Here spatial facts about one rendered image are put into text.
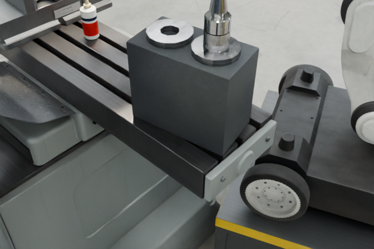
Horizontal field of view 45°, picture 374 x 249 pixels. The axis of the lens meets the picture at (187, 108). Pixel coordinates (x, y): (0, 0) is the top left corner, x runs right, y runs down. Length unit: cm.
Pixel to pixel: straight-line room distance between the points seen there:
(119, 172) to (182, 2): 215
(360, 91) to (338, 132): 20
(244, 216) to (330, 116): 44
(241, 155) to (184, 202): 81
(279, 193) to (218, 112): 59
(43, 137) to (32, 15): 33
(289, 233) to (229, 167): 56
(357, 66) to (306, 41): 175
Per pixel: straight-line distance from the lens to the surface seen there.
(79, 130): 116
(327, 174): 136
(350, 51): 123
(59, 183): 123
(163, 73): 83
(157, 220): 165
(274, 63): 277
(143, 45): 84
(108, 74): 109
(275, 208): 141
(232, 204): 144
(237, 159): 90
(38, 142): 112
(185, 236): 167
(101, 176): 135
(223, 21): 76
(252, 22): 316
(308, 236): 142
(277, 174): 128
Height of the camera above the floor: 154
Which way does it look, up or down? 41 degrees down
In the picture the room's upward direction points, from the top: 1 degrees clockwise
